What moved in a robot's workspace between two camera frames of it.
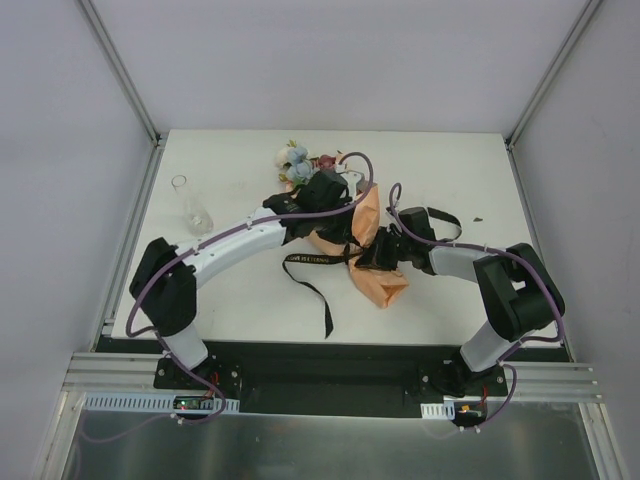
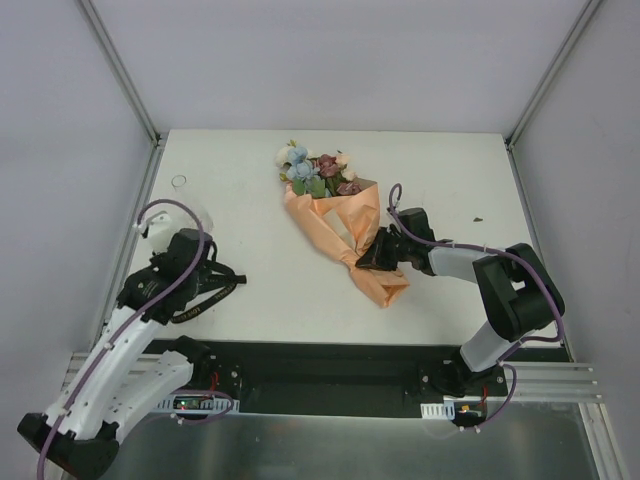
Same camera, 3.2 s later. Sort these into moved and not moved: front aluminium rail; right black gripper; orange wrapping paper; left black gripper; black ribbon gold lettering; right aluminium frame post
Moved: black ribbon gold lettering; left black gripper
Not moved: orange wrapping paper; right aluminium frame post; front aluminium rail; right black gripper
